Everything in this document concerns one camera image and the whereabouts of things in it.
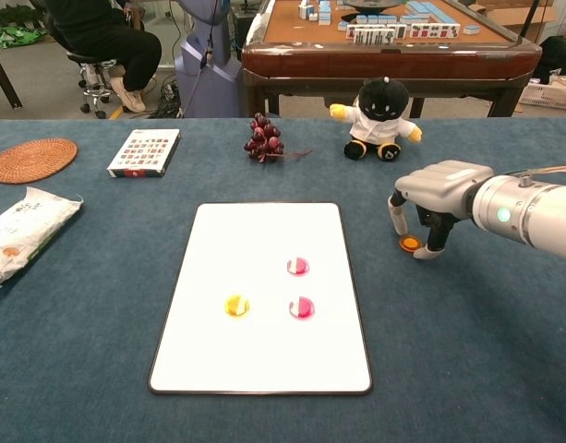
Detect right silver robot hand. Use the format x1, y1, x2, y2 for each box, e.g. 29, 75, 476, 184
387, 160, 495, 260

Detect pink disc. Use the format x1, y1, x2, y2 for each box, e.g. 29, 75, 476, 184
285, 256, 310, 278
288, 295, 317, 320

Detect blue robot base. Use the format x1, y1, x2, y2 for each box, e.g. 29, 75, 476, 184
174, 0, 243, 119

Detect black plush toy white coat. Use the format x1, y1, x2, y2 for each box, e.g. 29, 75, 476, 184
329, 76, 424, 162

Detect brown mahjong table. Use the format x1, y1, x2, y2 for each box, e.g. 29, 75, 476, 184
240, 0, 544, 119

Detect white plastic basket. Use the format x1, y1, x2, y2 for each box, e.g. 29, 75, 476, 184
520, 76, 566, 112

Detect mahjong tile row red prints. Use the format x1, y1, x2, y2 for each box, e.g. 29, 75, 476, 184
408, 22, 462, 41

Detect mahjong tile row green prints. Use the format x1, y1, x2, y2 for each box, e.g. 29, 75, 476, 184
346, 23, 409, 46

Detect black bag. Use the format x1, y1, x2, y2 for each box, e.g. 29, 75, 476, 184
536, 35, 566, 87

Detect long blue backed tile row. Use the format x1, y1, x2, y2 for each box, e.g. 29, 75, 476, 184
404, 0, 450, 27

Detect short blue backed tile row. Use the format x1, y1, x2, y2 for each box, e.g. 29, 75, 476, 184
336, 13, 402, 31

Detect cardboard box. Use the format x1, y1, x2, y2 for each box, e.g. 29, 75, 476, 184
466, 0, 560, 45

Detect dark red grape bunch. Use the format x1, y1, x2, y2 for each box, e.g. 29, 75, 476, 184
243, 112, 314, 163

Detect white magnetic board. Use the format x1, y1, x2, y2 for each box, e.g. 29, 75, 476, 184
147, 201, 374, 396

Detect stacked blue backed mahjong tiles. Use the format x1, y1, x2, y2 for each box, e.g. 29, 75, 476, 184
296, 0, 332, 27

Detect white printed card box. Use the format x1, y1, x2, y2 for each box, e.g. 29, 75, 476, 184
106, 128, 182, 179

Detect chrome swivel stool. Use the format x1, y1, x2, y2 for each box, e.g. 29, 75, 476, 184
66, 49, 122, 120

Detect seated person in black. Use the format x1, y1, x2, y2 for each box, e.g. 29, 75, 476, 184
44, 0, 163, 114

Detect blue table cloth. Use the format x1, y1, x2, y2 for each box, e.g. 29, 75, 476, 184
0, 117, 566, 443

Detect brown woven round coaster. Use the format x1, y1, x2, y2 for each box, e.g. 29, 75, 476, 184
0, 138, 79, 186

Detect white snack bag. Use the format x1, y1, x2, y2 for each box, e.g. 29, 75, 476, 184
0, 186, 84, 293

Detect dark furniture leg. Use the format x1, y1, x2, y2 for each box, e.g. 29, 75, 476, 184
0, 41, 23, 110

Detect green artificial foliage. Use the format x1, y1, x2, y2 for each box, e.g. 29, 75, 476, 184
0, 4, 48, 50

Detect black cable bundle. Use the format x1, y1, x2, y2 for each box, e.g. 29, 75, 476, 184
151, 78, 185, 119

